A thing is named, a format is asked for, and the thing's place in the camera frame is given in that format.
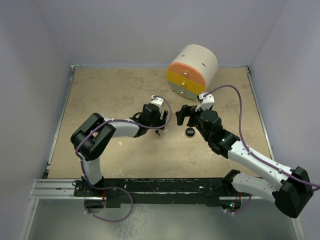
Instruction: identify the purple cable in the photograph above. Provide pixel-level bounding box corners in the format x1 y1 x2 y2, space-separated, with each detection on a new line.
74 94 173 223
203 84 320 215

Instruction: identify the round white drawer cabinet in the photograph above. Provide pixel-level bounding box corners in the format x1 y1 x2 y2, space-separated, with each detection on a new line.
166 44 219 100

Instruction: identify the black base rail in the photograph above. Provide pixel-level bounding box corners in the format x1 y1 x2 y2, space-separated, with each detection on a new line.
72 177 241 208

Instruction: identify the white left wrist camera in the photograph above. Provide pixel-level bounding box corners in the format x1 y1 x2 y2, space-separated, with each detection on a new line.
150 95 164 112

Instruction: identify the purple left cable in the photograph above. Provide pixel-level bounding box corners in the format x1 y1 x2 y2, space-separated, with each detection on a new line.
74 94 173 223

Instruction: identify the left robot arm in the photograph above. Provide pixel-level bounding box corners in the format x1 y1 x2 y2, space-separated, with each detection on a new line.
70 103 172 196

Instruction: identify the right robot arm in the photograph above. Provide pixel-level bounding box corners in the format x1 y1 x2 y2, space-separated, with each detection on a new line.
175 105 314 219

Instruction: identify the aluminium frame rail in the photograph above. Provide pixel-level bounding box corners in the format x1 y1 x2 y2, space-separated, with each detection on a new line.
29 178 83 201

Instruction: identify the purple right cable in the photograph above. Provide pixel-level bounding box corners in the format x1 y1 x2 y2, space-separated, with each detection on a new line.
203 84 320 215

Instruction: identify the black earbud charging case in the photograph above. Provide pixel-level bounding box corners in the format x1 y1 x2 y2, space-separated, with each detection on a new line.
185 127 195 137

